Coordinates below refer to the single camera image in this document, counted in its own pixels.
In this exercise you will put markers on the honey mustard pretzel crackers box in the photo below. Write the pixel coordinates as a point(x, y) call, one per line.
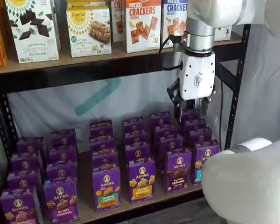
point(222, 33)

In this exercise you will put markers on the purple Annie's hidden veggies box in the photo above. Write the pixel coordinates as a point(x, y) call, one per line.
point(102, 144)
point(106, 189)
point(105, 161)
point(101, 129)

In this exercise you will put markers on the black metal shelving frame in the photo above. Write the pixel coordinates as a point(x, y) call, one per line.
point(60, 74)

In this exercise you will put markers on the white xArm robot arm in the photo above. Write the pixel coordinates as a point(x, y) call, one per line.
point(200, 18)

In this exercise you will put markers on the purple Annie's box yellow patch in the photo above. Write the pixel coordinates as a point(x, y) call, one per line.
point(135, 137)
point(137, 152)
point(141, 182)
point(133, 124)

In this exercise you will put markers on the cheddar pretzel crackers box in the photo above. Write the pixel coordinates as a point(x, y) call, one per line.
point(117, 21)
point(142, 28)

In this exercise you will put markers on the white backdrop sheet teal stripe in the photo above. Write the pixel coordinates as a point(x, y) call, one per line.
point(60, 105)

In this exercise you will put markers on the sea salt pretzel crackers box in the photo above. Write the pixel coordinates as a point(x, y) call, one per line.
point(172, 23)

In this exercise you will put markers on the purple Annie's box pink patch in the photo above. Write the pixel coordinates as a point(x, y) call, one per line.
point(30, 147)
point(25, 163)
point(23, 180)
point(18, 205)

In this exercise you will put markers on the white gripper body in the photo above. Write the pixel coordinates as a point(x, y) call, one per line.
point(198, 74)

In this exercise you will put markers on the purple Annie's bunny grahams box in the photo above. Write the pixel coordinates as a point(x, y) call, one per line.
point(63, 155)
point(60, 200)
point(60, 172)
point(64, 140)

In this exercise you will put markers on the Sweet Thins cookie box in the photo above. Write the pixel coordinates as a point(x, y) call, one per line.
point(32, 35)

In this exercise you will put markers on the purple Annie's box teal patch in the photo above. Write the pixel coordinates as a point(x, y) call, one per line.
point(199, 137)
point(193, 124)
point(189, 115)
point(205, 151)

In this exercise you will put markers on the Simple Mills bar box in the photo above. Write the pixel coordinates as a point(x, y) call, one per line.
point(86, 3)
point(88, 30)

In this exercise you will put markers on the white side curtain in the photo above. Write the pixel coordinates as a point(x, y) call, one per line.
point(266, 81)

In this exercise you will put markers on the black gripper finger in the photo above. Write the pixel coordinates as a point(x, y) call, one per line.
point(178, 112)
point(204, 107)

